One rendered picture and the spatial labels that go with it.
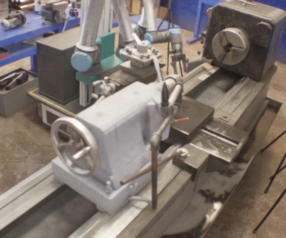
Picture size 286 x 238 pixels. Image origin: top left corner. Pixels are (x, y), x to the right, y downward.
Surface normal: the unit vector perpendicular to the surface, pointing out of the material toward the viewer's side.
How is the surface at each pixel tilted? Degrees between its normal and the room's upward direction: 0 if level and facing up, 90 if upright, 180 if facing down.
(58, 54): 90
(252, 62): 90
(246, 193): 0
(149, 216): 0
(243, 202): 0
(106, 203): 90
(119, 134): 81
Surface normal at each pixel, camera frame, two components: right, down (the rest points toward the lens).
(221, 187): 0.09, -0.84
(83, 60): -0.16, 0.58
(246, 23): -0.57, 0.39
